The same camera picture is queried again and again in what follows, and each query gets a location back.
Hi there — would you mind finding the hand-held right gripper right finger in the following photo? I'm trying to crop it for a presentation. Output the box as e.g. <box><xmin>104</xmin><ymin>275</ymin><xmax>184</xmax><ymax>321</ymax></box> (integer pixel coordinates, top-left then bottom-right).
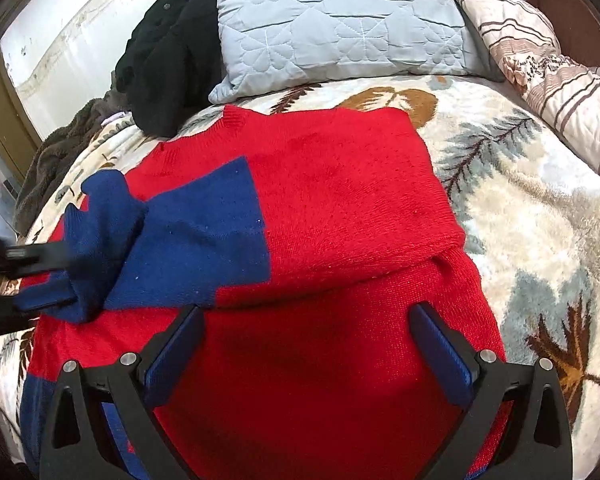
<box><xmin>409</xmin><ymin>303</ymin><xmax>574</xmax><ymax>480</ymax></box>

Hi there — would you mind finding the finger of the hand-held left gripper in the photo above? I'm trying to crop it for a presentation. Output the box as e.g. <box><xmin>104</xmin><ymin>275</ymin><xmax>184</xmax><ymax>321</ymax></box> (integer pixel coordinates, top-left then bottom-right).
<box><xmin>0</xmin><ymin>285</ymin><xmax>78</xmax><ymax>333</ymax></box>
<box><xmin>0</xmin><ymin>241</ymin><xmax>75</xmax><ymax>283</ymax></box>

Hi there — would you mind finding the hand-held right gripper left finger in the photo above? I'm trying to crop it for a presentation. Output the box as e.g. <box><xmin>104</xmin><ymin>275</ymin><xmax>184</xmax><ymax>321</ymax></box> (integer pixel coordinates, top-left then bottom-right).
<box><xmin>39</xmin><ymin>304</ymin><xmax>205</xmax><ymax>480</ymax></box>

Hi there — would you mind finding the red and blue knit sweater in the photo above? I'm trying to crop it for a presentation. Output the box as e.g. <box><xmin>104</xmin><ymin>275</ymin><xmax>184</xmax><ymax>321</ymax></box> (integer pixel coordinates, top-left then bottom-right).
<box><xmin>20</xmin><ymin>105</ymin><xmax>512</xmax><ymax>480</ymax></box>

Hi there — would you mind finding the dark brown fleece blanket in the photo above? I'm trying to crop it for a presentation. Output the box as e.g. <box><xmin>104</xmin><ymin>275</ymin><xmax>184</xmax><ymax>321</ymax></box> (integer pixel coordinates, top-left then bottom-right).
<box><xmin>13</xmin><ymin>91</ymin><xmax>131</xmax><ymax>237</ymax></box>

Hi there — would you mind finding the leaf-print fleece blanket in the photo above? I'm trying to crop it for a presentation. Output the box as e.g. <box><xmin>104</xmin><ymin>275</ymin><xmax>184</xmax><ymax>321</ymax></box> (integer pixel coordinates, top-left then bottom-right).
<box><xmin>0</xmin><ymin>74</ymin><xmax>600</xmax><ymax>471</ymax></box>

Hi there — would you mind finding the black knit garment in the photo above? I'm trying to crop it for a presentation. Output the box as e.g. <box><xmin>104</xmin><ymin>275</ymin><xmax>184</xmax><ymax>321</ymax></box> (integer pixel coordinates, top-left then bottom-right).
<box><xmin>115</xmin><ymin>0</ymin><xmax>227</xmax><ymax>139</ymax></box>

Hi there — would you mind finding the striped floral quilt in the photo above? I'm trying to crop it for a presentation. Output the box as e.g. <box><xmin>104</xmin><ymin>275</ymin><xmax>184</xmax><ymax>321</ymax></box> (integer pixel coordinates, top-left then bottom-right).
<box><xmin>452</xmin><ymin>0</ymin><xmax>600</xmax><ymax>192</ymax></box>

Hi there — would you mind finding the grey quilted pillow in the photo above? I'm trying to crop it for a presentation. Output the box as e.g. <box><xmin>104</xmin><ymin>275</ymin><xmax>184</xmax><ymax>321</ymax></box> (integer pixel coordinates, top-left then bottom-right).
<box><xmin>208</xmin><ymin>0</ymin><xmax>527</xmax><ymax>106</ymax></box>

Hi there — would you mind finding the brown wooden headboard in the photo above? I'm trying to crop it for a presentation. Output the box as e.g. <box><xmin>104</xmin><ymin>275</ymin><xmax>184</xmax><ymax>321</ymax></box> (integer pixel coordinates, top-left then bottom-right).
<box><xmin>511</xmin><ymin>0</ymin><xmax>600</xmax><ymax>72</ymax></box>

